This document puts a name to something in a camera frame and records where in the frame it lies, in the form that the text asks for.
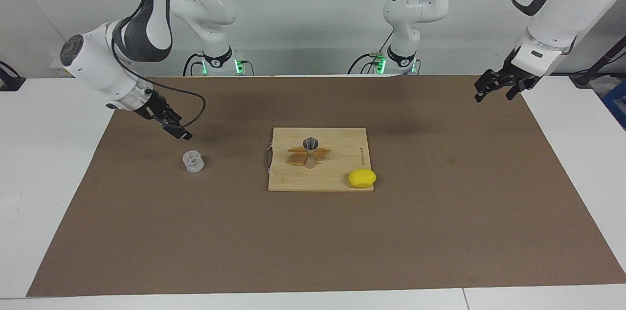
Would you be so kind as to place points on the white wall socket box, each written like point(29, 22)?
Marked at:
point(57, 69)

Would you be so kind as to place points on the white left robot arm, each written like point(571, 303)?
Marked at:
point(562, 7)

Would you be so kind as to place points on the blue crate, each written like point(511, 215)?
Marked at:
point(617, 102)

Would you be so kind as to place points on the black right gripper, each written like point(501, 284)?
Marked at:
point(152, 107)

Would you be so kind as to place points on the steel double-cone jigger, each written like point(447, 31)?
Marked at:
point(310, 161)

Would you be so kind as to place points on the small clear glass cup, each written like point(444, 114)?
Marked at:
point(193, 163)

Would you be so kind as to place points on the yellow lemon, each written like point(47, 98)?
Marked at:
point(362, 178)

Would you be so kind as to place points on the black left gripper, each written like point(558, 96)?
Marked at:
point(518, 77)

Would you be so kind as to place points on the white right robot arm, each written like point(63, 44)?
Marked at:
point(98, 63)

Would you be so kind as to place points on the large brown table mat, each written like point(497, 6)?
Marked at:
point(313, 241)

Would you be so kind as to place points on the black clamp bracket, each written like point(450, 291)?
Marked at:
point(11, 82)

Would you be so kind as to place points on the black tripod leg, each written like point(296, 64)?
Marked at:
point(604, 58)

